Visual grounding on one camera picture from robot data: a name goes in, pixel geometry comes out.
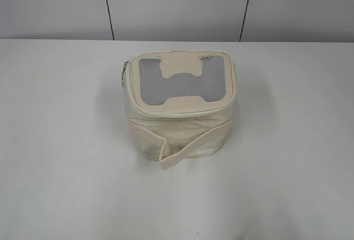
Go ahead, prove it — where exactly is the cream bag with mesh top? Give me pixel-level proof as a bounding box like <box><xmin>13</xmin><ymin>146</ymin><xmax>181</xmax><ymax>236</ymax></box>
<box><xmin>121</xmin><ymin>50</ymin><xmax>237</xmax><ymax>169</ymax></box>

